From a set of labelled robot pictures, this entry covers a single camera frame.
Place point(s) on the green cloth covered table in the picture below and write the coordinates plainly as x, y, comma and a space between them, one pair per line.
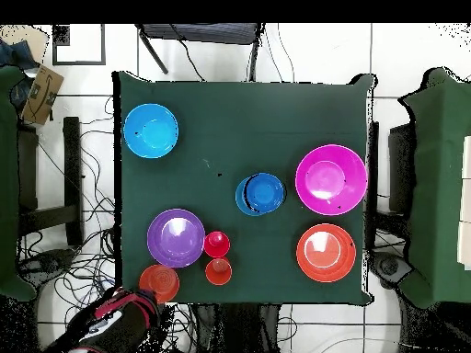
438, 184
7, 184

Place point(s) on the orange cup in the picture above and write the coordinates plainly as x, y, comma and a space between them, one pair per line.
218, 271

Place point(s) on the small orange bowl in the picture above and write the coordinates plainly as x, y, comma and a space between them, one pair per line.
160, 279

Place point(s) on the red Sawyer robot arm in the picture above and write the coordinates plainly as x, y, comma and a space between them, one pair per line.
121, 323

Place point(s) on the black bench frame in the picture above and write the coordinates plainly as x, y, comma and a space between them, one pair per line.
71, 165

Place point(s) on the blue fabric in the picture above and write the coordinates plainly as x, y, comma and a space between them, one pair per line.
14, 55

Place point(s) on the black metal stand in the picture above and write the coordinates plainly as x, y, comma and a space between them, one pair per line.
202, 33

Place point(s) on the purple bowl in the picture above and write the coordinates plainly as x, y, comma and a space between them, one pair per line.
176, 238

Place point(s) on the small dark blue bowl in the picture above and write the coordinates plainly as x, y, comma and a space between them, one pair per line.
263, 192

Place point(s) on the large light blue bowl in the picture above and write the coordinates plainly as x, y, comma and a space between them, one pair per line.
151, 131

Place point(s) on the black square frame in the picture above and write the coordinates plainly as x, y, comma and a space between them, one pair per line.
60, 35

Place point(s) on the dark green table cloth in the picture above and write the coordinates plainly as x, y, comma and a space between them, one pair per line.
239, 128

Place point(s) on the red cup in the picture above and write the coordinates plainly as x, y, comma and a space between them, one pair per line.
217, 243

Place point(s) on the large pink bowl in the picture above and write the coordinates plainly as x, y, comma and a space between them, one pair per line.
331, 180

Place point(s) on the large orange bowl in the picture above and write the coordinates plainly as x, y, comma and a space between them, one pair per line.
326, 253

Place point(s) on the black box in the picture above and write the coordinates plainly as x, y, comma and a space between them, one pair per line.
401, 165

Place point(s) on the brown cardboard box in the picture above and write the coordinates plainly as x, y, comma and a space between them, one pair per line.
42, 95

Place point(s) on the small light blue bowl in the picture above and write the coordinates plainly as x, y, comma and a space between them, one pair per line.
241, 202

